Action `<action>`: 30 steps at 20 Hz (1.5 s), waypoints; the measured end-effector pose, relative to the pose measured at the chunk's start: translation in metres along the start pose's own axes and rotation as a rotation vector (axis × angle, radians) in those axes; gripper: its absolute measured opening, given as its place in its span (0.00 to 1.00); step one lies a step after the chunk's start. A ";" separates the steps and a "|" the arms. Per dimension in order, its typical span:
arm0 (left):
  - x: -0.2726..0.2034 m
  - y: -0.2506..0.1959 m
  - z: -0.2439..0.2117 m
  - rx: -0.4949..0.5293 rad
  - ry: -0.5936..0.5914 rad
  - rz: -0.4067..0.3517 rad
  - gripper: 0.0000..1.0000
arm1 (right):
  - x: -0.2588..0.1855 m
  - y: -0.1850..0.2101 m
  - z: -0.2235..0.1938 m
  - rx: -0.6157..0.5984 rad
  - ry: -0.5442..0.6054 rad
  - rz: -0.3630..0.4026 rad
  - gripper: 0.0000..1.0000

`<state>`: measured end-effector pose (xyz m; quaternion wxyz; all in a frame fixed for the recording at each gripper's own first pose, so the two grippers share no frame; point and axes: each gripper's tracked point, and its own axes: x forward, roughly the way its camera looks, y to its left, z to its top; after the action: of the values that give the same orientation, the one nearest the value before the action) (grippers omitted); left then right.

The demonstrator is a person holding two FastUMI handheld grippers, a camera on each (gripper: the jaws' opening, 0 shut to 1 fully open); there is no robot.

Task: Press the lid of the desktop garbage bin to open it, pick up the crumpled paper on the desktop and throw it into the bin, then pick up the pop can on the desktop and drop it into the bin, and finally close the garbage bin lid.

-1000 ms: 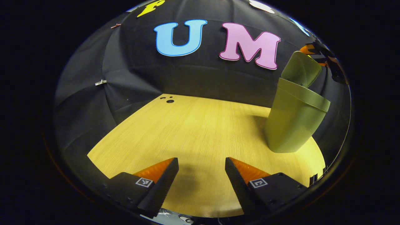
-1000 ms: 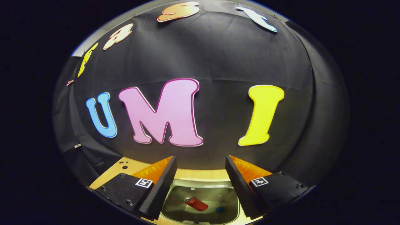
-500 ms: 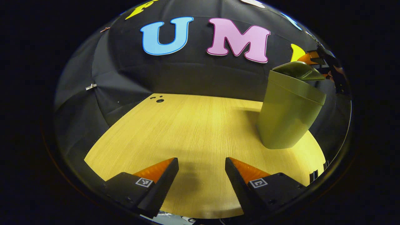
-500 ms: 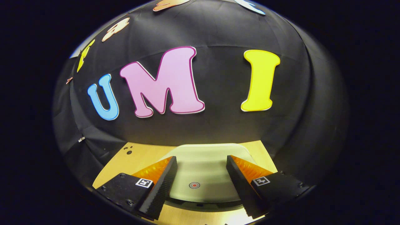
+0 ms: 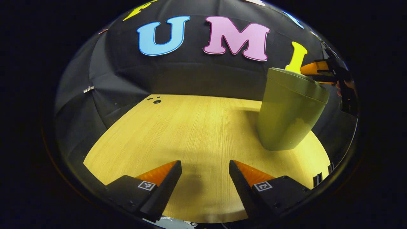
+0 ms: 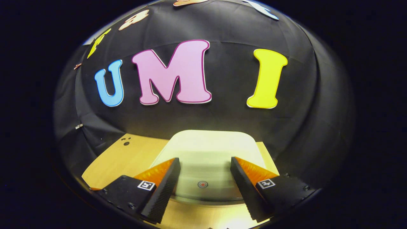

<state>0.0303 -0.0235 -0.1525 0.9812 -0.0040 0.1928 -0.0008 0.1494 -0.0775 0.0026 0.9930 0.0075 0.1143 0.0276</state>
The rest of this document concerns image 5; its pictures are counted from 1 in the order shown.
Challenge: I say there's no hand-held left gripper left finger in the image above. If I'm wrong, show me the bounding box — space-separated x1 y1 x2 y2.
105 160 183 222

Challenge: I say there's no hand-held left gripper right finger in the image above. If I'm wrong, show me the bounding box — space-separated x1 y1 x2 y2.
229 160 312 223

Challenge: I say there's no green desktop garbage bin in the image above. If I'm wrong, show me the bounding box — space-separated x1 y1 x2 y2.
256 67 330 151

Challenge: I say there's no wooden desktop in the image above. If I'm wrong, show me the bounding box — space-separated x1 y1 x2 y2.
83 94 331 224

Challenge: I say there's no black backdrop cloth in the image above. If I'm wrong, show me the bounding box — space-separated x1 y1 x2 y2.
54 0 358 166

